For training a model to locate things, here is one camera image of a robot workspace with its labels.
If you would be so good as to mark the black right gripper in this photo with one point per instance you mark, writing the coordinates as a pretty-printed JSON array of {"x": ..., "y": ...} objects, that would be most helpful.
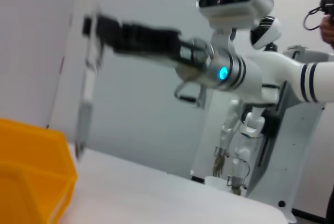
[{"x": 151, "y": 41}]

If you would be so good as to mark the grey pen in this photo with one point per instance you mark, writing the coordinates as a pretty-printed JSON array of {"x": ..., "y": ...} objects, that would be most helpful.
[{"x": 84, "y": 119}]

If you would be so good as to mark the bystander hand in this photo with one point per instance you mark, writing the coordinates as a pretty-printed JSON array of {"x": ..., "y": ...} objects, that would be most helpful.
[{"x": 328, "y": 30}]

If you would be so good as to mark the yellow plastic bin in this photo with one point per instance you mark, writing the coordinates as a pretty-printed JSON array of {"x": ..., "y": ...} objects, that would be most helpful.
[{"x": 31, "y": 169}]

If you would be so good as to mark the white humanoid robot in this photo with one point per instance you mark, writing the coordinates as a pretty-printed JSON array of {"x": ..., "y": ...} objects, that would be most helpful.
[{"x": 272, "y": 29}]

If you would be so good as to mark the grey robot stand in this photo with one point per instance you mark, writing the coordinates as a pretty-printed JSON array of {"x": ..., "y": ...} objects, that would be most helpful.
[{"x": 300, "y": 143}]

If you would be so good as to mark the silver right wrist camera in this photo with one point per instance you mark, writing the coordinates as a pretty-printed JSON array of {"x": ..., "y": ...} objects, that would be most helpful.
[{"x": 229, "y": 2}]

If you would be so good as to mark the black handheld camera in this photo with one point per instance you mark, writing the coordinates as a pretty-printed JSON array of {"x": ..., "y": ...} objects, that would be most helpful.
[{"x": 329, "y": 3}]

